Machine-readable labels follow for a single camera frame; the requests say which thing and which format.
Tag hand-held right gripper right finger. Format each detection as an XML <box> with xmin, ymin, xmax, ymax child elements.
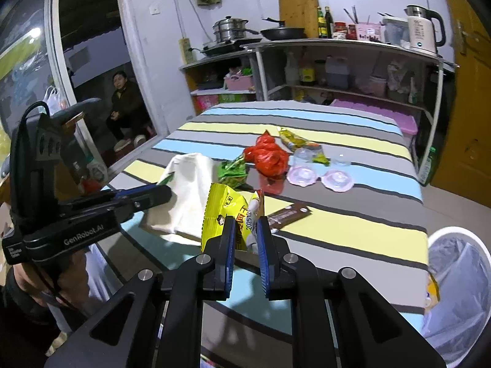
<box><xmin>256</xmin><ymin>216</ymin><xmax>447</xmax><ymax>368</ymax></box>

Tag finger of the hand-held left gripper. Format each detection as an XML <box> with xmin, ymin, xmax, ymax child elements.
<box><xmin>114</xmin><ymin>185</ymin><xmax>172</xmax><ymax>224</ymax></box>
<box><xmin>101</xmin><ymin>183</ymin><xmax>160</xmax><ymax>202</ymax></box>

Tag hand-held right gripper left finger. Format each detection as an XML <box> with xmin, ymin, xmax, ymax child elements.
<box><xmin>44</xmin><ymin>216</ymin><xmax>237</xmax><ymax>368</ymax></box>

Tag white plastic bag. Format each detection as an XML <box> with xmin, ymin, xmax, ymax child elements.
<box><xmin>139</xmin><ymin>152</ymin><xmax>216</xmax><ymax>245</ymax></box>
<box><xmin>42</xmin><ymin>86</ymin><xmax>64</xmax><ymax>114</ymax></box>

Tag yellow green snack packet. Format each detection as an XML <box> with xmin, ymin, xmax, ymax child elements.
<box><xmin>200</xmin><ymin>183</ymin><xmax>249</xmax><ymax>254</ymax></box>

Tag dark brown snack wrapper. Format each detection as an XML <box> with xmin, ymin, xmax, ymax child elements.
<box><xmin>266</xmin><ymin>203</ymin><xmax>312</xmax><ymax>235</ymax></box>

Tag red plastic bag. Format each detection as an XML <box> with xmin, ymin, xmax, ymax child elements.
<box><xmin>245</xmin><ymin>132</ymin><xmax>289</xmax><ymax>179</ymax></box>

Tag long golden snack packet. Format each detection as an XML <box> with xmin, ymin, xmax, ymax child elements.
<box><xmin>278</xmin><ymin>126</ymin><xmax>329</xmax><ymax>166</ymax></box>

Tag white waste bin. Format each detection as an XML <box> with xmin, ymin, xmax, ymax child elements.
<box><xmin>421</xmin><ymin>225</ymin><xmax>491</xmax><ymax>358</ymax></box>

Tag white trash bin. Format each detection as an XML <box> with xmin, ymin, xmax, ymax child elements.
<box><xmin>423</xmin><ymin>234</ymin><xmax>491</xmax><ymax>353</ymax></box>

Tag person's left forearm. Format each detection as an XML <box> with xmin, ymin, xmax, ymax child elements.
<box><xmin>0</xmin><ymin>268</ymin><xmax>90</xmax><ymax>368</ymax></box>

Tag person's left hand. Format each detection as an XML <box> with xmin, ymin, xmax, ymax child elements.
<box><xmin>11</xmin><ymin>246</ymin><xmax>91</xmax><ymax>308</ymax></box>

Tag white plastic bottle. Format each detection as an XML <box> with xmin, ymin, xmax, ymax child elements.
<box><xmin>85</xmin><ymin>156</ymin><xmax>107</xmax><ymax>183</ymax></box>

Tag hanging white plastic bag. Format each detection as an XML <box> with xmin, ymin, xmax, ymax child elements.
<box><xmin>42</xmin><ymin>86</ymin><xmax>64</xmax><ymax>114</ymax></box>

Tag striped bed sheet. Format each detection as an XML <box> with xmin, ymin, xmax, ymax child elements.
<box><xmin>86</xmin><ymin>100</ymin><xmax>429</xmax><ymax>368</ymax></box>

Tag colourful snack carton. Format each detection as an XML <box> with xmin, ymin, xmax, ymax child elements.
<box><xmin>193</xmin><ymin>91</ymin><xmax>254</xmax><ymax>116</ymax></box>

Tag pink plastic basket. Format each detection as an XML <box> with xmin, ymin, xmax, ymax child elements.
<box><xmin>224</xmin><ymin>74</ymin><xmax>256</xmax><ymax>93</ymax></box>

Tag yellowed power strip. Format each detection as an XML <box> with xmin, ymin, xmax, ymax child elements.
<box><xmin>179</xmin><ymin>38</ymin><xmax>193</xmax><ymax>65</ymax></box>

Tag low wooden shelf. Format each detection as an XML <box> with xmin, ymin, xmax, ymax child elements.
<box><xmin>179</xmin><ymin>51</ymin><xmax>258</xmax><ymax>116</ymax></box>

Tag black induction cooker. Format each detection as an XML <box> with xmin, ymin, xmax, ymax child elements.
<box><xmin>201</xmin><ymin>37</ymin><xmax>264</xmax><ymax>56</ymax></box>

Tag pink lid storage box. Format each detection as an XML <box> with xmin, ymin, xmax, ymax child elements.
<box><xmin>329</xmin><ymin>98</ymin><xmax>419</xmax><ymax>137</ymax></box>

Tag green plastic bottle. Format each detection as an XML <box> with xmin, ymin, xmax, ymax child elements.
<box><xmin>416</xmin><ymin>143</ymin><xmax>438</xmax><ymax>187</ymax></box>

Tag clear white bottle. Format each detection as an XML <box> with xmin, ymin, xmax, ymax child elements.
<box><xmin>284</xmin><ymin>51</ymin><xmax>300</xmax><ymax>85</ymax></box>

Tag stainless steamer pot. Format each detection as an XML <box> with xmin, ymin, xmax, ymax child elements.
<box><xmin>212</xmin><ymin>16</ymin><xmax>260</xmax><ymax>44</ymax></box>

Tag yellow label sauce bottle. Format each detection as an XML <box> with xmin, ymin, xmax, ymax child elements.
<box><xmin>299</xmin><ymin>53</ymin><xmax>316</xmax><ymax>86</ymax></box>

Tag grey plastic jerry can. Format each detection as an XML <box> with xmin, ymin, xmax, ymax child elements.
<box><xmin>325</xmin><ymin>56</ymin><xmax>351</xmax><ymax>89</ymax></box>

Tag pink plastic bowl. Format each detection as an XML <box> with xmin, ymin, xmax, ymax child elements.
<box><xmin>354</xmin><ymin>74</ymin><xmax>386</xmax><ymax>95</ymax></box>

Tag black frying pan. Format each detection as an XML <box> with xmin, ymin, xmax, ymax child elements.
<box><xmin>260</xmin><ymin>17</ymin><xmax>308</xmax><ymax>41</ymax></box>

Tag crumpled plastic bags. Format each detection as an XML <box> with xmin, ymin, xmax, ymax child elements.
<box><xmin>385</xmin><ymin>59</ymin><xmax>419</xmax><ymax>102</ymax></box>

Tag white metal shelf unit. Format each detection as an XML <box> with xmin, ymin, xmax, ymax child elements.
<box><xmin>243</xmin><ymin>39</ymin><xmax>458</xmax><ymax>178</ymax></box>

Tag wooden cutting board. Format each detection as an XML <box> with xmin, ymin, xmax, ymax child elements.
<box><xmin>278</xmin><ymin>0</ymin><xmax>319</xmax><ymax>39</ymax></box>

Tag pink utensil box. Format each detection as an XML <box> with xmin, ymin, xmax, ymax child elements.
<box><xmin>355</xmin><ymin>22</ymin><xmax>383</xmax><ymax>43</ymax></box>

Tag wooden door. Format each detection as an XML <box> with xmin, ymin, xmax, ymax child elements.
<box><xmin>429</xmin><ymin>0</ymin><xmax>491</xmax><ymax>201</ymax></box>

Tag clear plastic container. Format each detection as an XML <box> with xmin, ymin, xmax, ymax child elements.
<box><xmin>381</xmin><ymin>15</ymin><xmax>411</xmax><ymax>46</ymax></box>

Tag white electric kettle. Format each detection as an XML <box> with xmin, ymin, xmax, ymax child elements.
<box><xmin>404</xmin><ymin>4</ymin><xmax>447</xmax><ymax>55</ymax></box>

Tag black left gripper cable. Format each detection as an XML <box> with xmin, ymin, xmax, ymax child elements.
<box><xmin>8</xmin><ymin>101</ymin><xmax>62</xmax><ymax>305</ymax></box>

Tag thin wall cable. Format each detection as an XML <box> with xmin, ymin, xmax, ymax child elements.
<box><xmin>168</xmin><ymin>0</ymin><xmax>200</xmax><ymax>51</ymax></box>

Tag metal door handle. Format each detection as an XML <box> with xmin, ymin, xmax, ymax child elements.
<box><xmin>458</xmin><ymin>19</ymin><xmax>477</xmax><ymax>57</ymax></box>

